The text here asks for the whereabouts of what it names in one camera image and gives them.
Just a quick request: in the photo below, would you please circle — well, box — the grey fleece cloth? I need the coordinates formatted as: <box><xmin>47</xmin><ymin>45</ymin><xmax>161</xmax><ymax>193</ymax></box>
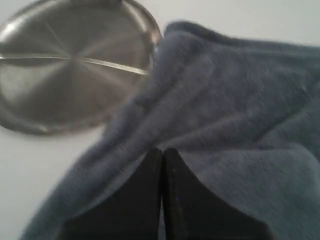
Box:
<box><xmin>21</xmin><ymin>22</ymin><xmax>320</xmax><ymax>240</ymax></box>

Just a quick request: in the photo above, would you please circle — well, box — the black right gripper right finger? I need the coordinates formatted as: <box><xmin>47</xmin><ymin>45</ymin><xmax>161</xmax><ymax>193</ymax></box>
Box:
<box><xmin>162</xmin><ymin>148</ymin><xmax>272</xmax><ymax>240</ymax></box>

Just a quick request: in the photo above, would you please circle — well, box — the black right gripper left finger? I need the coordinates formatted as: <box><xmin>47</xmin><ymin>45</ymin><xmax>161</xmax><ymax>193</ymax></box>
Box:
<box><xmin>58</xmin><ymin>148</ymin><xmax>163</xmax><ymax>240</ymax></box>

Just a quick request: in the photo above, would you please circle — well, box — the round stainless steel plate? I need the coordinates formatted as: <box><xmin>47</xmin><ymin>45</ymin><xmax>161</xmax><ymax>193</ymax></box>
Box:
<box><xmin>0</xmin><ymin>0</ymin><xmax>162</xmax><ymax>135</ymax></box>

